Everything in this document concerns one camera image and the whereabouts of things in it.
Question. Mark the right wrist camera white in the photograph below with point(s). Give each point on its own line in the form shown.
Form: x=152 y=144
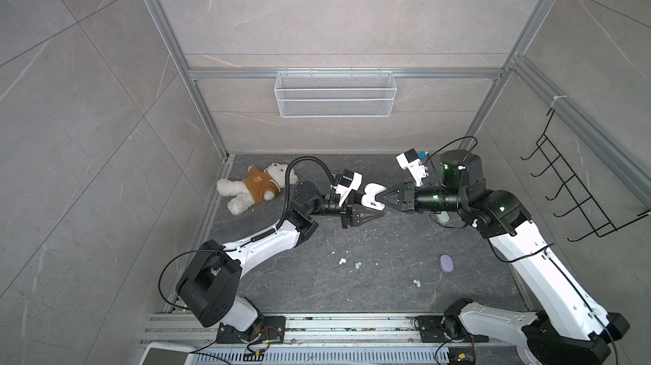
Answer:
x=411 y=161

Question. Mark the black wall hook rack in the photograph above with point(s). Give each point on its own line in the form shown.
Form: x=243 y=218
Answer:
x=581 y=199

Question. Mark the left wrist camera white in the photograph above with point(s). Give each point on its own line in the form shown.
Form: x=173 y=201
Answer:
x=348 y=181

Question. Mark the white earbud charging case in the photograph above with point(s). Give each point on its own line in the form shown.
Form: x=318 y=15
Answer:
x=368 y=199

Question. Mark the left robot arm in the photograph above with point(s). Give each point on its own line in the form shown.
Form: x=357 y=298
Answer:
x=208 y=288

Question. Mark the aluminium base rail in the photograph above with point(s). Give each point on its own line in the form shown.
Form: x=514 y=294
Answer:
x=331 y=338

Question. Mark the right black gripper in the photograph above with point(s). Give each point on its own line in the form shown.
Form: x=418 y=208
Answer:
x=408 y=195

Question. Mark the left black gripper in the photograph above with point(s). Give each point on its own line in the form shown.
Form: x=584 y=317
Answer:
x=348 y=214

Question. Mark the purple earbud charging case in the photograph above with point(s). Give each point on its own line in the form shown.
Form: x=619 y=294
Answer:
x=446 y=263

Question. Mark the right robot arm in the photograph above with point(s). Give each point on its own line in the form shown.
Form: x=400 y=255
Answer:
x=571 y=327

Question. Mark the white tablet device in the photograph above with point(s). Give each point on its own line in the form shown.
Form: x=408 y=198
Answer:
x=164 y=353

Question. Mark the white teddy bear brown shirt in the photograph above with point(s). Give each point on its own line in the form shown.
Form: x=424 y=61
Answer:
x=261 y=185

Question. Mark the white wire mesh basket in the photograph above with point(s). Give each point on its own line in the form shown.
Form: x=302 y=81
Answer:
x=352 y=94

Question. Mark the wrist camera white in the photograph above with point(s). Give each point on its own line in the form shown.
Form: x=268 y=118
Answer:
x=348 y=181
x=411 y=161

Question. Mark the green earbud charging case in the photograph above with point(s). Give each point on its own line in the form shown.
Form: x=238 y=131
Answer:
x=442 y=218

